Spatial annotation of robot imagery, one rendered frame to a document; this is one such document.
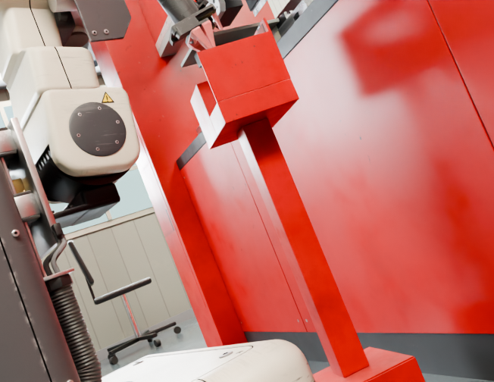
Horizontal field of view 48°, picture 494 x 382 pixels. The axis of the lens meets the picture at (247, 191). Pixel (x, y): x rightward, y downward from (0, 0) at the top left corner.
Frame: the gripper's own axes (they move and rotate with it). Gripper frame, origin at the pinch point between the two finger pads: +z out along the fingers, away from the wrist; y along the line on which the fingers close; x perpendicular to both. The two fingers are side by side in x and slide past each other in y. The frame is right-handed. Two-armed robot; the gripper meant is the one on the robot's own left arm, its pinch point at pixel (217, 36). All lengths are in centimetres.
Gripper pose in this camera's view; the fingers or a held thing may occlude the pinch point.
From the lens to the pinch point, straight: 168.0
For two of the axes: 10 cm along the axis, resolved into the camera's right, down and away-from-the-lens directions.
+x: -5.5, 7.3, -4.0
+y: -3.6, 2.3, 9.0
